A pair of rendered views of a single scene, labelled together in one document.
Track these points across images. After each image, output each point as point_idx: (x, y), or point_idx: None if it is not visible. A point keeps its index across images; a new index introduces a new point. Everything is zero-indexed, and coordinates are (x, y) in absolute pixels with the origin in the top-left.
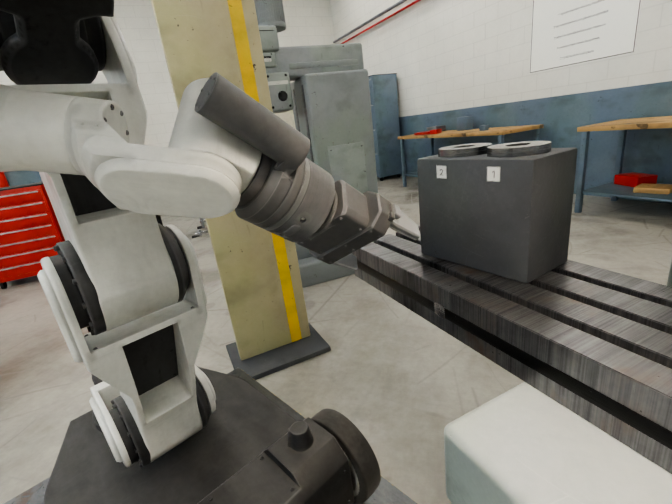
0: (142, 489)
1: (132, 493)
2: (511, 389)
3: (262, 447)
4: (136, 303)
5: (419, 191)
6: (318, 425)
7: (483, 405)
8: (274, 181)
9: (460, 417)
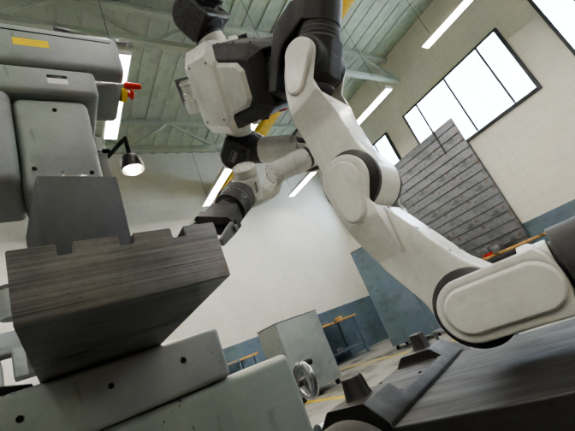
0: (501, 353)
1: (506, 350)
2: (171, 341)
3: (422, 403)
4: None
5: (123, 206)
6: (346, 407)
7: (192, 334)
8: None
9: (206, 330)
